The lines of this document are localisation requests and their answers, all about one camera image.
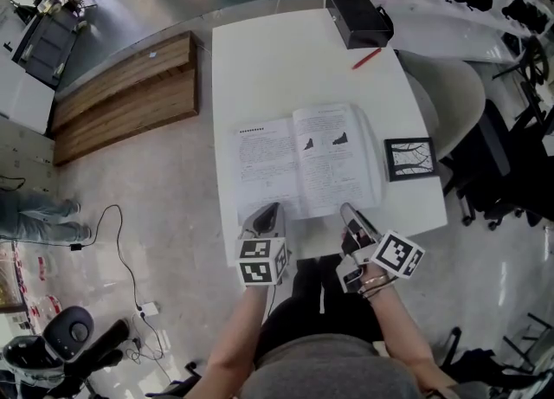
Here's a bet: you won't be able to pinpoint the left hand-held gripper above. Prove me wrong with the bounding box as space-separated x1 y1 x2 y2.
235 201 292 288

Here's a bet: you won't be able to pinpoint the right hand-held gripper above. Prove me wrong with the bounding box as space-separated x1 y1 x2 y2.
336 202 427 294

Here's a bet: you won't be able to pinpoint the white paperback book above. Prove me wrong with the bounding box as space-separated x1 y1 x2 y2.
231 102 384 222

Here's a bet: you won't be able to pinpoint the person's left forearm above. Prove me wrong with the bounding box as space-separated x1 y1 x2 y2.
184 284 274 399

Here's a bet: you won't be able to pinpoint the person's right forearm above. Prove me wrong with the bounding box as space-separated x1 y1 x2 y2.
363 278 455 399

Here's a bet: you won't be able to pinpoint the person's black trousers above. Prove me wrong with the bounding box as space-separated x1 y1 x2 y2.
254 254 386 359

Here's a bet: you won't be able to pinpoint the black framed picture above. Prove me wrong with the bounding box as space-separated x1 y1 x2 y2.
383 137 439 183

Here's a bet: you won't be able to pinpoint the white power strip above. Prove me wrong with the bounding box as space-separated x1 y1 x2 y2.
134 300 160 319

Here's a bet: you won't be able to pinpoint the person's grey shirt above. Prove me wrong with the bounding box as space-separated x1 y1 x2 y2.
242 334 423 399

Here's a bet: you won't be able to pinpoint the black office chair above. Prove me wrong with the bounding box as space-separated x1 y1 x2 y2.
436 312 554 399
439 98 554 232

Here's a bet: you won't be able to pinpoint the beige shell chair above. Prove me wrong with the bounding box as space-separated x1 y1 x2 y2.
396 48 486 160

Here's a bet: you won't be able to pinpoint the red pen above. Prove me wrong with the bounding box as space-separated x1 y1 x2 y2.
351 47 383 70

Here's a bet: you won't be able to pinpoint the wooden step platform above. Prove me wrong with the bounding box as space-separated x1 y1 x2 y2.
50 29 200 168

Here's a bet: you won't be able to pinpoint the group of red label bottles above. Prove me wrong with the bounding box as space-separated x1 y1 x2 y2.
0 241 61 325

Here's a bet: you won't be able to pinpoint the black box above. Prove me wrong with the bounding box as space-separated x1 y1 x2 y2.
325 0 395 50

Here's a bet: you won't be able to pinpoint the white cabinet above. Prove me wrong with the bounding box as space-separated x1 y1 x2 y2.
0 0 57 137

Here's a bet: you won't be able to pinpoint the grey drawer cabinet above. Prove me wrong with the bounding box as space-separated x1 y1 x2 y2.
11 10 79 89

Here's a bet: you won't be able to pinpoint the person's wrist bracelets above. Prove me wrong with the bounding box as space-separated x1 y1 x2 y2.
358 274 397 301

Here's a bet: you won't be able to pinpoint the black floor cable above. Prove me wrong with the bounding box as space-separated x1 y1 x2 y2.
68 203 168 362

